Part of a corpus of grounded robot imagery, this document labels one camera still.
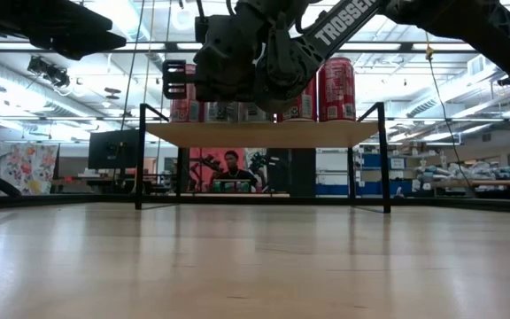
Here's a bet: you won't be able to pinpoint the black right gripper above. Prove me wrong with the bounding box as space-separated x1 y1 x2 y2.
162 0 283 103

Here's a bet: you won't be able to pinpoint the red Fanta can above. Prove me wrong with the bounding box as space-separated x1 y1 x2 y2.
169 63 205 124

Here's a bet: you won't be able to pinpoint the tall slim black-top can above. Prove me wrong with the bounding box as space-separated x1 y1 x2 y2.
239 102 274 124

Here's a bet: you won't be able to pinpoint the red cola can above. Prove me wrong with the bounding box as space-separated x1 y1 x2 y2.
279 77 318 124
317 56 357 124

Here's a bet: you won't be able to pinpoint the black ceiling spotlight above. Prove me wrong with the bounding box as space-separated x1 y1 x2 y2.
27 55 71 89

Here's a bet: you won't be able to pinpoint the black computer monitor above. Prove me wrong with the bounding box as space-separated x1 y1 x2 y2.
88 129 137 170

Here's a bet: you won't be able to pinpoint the person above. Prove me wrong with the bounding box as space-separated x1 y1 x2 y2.
210 150 260 194

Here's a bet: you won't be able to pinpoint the floral patterned cloth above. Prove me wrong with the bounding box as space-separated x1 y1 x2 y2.
0 141 60 196

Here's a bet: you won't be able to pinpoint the black cabinet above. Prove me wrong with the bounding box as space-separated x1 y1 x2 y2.
266 148 317 198

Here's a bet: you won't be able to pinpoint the overhead light bar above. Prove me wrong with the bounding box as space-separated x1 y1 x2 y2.
0 41 480 55

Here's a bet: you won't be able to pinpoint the blue storage bin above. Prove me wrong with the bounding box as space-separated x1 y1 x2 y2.
315 183 349 197
355 179 415 197

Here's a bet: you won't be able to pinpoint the plastic-wrapped bundles pile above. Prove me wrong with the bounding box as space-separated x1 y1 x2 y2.
413 161 510 182

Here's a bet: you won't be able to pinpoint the wooden workbench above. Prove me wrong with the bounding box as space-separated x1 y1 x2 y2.
431 176 510 201

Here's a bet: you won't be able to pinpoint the wooden shelf with black frame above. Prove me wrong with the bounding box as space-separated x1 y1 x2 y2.
134 101 392 214

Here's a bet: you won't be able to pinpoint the black table frame rails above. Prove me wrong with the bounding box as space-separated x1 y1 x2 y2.
0 190 510 216

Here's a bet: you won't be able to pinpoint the yellow hanging rope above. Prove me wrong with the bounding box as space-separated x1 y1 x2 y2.
421 29 437 63

